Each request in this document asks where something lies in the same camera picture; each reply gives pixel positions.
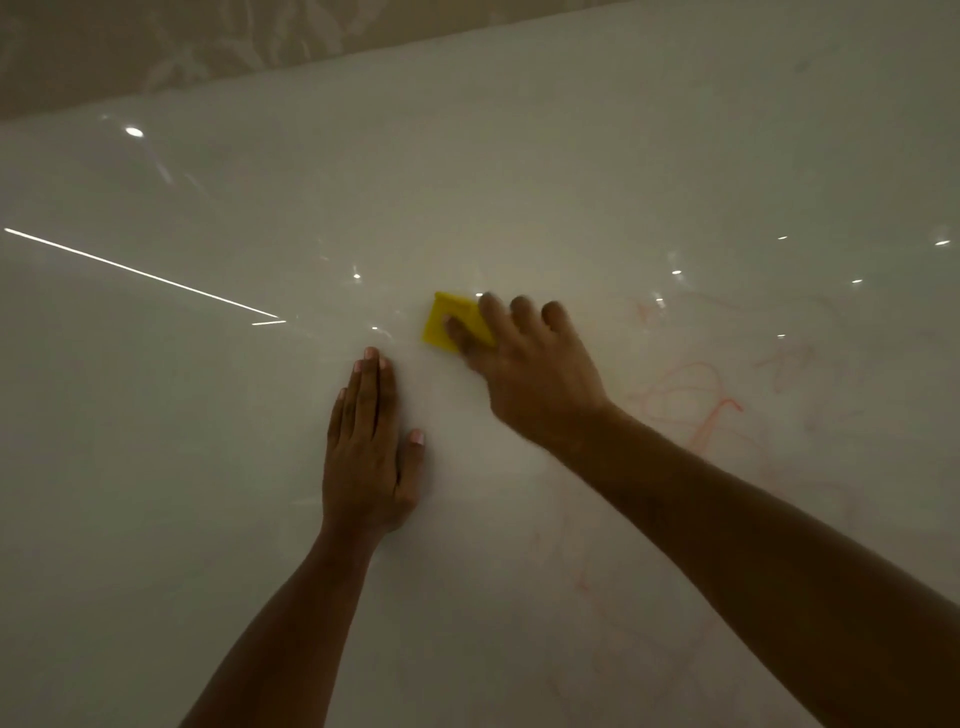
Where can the person's left hand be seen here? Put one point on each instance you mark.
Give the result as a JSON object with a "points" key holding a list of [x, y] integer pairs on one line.
{"points": [[367, 472]]}

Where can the person's right hand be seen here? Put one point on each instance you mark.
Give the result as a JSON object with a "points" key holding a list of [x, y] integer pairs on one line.
{"points": [[536, 382]]}

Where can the yellow whiteboard eraser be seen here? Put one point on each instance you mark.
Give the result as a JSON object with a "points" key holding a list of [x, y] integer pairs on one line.
{"points": [[450, 319]]}

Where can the white glossy whiteboard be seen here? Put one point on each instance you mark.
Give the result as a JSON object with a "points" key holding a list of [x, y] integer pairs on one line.
{"points": [[225, 465]]}

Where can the person's right forearm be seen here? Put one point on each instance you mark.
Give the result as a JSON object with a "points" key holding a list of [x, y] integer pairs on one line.
{"points": [[765, 570]]}

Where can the person's left forearm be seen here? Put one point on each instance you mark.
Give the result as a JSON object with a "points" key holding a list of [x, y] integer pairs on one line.
{"points": [[292, 637]]}

